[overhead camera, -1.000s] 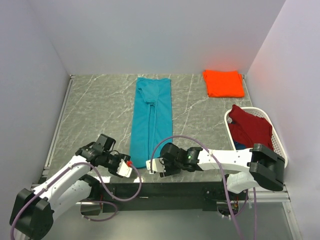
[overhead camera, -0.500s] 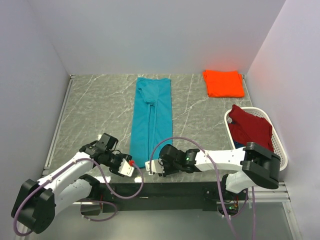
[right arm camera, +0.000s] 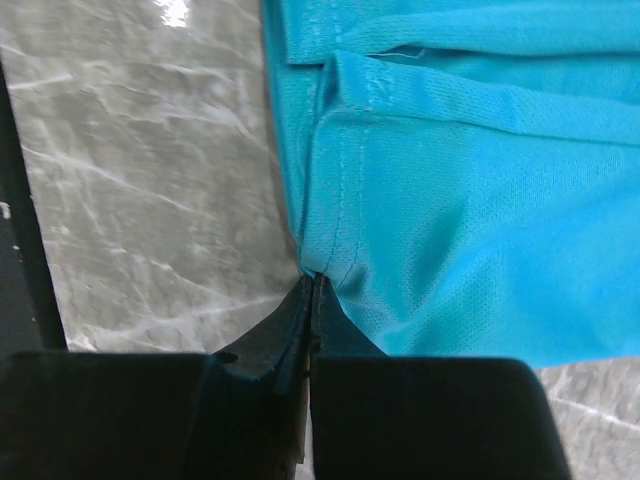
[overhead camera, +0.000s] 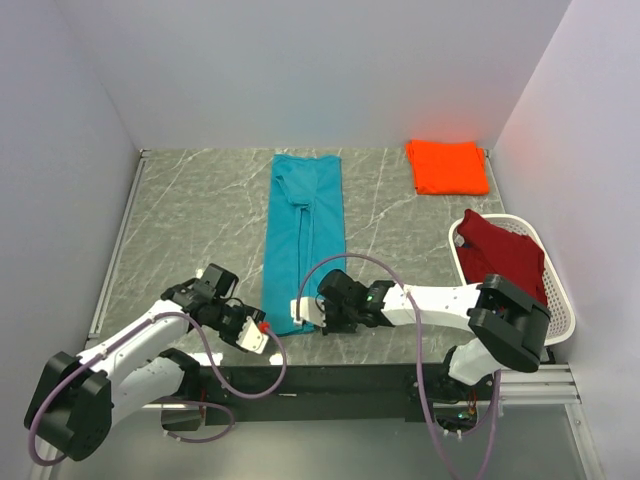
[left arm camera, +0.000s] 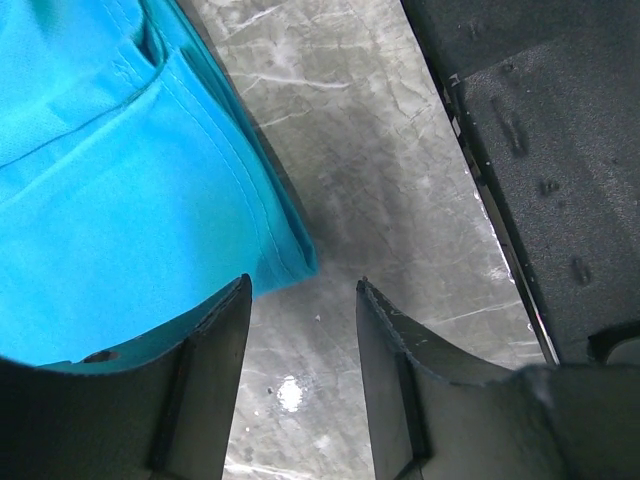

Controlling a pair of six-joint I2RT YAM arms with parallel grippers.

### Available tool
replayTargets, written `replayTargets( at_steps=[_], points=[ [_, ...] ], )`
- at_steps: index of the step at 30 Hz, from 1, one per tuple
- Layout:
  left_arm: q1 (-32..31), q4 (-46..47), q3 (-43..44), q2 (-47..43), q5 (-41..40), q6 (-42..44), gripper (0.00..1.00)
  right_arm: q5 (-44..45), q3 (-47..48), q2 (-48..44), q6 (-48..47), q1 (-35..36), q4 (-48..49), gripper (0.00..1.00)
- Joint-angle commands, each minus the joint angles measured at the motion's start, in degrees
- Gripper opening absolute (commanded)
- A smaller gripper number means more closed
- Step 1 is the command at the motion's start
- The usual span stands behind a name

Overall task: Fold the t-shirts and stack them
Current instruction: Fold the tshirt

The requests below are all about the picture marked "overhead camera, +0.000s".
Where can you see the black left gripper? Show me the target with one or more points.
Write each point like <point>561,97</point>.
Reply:
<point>246,311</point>

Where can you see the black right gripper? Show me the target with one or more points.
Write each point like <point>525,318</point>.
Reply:
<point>331,327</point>

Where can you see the white laundry basket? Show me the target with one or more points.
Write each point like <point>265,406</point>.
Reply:
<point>562,320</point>

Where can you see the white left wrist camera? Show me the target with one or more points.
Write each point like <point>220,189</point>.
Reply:
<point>250,337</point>

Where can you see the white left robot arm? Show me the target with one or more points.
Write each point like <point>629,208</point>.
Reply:
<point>79,398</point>

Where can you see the dark red shirt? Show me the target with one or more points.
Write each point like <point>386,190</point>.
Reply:
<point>489,249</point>

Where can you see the aluminium frame rail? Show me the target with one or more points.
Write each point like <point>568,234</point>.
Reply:
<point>550,385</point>

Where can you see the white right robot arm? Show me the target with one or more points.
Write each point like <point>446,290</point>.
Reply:
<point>509,327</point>

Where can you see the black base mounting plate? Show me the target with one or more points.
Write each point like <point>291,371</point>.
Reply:
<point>331,392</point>

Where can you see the teal polo shirt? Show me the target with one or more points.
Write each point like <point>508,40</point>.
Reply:
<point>305,225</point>

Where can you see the folded orange t shirt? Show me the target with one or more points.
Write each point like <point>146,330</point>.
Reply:
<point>447,169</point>

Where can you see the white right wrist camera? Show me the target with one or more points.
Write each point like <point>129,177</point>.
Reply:
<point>308,311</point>

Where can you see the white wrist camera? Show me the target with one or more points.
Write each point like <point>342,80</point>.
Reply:
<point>308,311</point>
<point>250,337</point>

